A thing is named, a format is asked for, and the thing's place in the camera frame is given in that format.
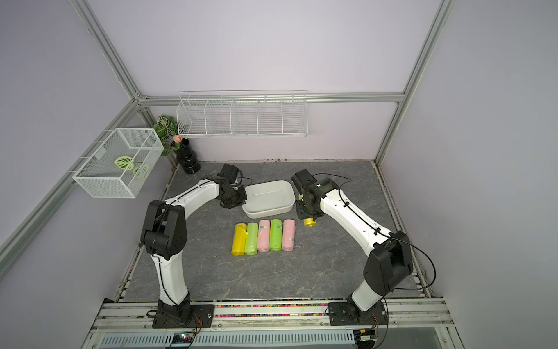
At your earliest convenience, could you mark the light green roll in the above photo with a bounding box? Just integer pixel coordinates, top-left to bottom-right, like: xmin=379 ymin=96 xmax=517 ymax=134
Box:
xmin=244 ymin=222 xmax=259 ymax=255

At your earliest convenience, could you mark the white wire basket cube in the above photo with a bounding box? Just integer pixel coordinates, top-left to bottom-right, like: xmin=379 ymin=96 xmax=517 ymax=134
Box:
xmin=73 ymin=128 xmax=164 ymax=199

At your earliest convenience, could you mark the bright green roll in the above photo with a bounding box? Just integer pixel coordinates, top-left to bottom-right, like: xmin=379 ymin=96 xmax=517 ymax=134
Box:
xmin=269 ymin=219 xmax=283 ymax=251

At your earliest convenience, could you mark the white plastic storage box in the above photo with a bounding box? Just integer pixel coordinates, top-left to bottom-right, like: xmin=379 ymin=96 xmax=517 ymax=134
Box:
xmin=242 ymin=180 xmax=296 ymax=219

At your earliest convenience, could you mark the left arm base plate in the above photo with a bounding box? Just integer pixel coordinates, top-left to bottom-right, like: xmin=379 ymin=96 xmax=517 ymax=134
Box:
xmin=152 ymin=303 xmax=215 ymax=330

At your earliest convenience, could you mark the green artificial plant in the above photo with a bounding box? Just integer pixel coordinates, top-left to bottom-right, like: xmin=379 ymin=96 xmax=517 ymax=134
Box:
xmin=153 ymin=115 xmax=180 ymax=156

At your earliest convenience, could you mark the long white wire shelf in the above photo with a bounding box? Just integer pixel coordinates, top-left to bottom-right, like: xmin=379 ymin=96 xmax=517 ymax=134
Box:
xmin=176 ymin=90 xmax=308 ymax=138

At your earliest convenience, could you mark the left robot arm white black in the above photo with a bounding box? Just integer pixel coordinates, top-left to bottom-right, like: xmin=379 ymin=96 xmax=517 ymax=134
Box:
xmin=140 ymin=164 xmax=247 ymax=318

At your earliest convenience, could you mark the black vase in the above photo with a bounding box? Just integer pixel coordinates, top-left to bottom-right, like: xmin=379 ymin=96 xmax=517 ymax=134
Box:
xmin=173 ymin=135 xmax=201 ymax=175

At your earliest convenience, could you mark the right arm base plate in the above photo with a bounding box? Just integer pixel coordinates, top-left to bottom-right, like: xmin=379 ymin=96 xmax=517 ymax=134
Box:
xmin=325 ymin=302 xmax=388 ymax=327

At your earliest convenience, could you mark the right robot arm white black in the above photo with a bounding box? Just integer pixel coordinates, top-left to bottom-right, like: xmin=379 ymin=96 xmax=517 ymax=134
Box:
xmin=291 ymin=170 xmax=414 ymax=313

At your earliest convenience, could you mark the white vented cable duct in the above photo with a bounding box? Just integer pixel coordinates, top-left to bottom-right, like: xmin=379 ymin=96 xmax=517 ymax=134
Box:
xmin=93 ymin=330 xmax=356 ymax=348

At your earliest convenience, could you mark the pink trash bag roll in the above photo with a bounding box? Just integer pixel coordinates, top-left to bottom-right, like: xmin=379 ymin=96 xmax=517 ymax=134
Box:
xmin=282 ymin=219 xmax=296 ymax=252
xmin=257 ymin=220 xmax=271 ymax=252

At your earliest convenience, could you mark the yellow trash bag roll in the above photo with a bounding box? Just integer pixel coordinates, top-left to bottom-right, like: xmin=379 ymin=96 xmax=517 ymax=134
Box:
xmin=304 ymin=218 xmax=317 ymax=228
xmin=231 ymin=223 xmax=248 ymax=256

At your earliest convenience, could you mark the aluminium mounting rail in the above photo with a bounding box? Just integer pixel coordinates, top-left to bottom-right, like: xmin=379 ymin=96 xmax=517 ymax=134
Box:
xmin=91 ymin=297 xmax=455 ymax=331

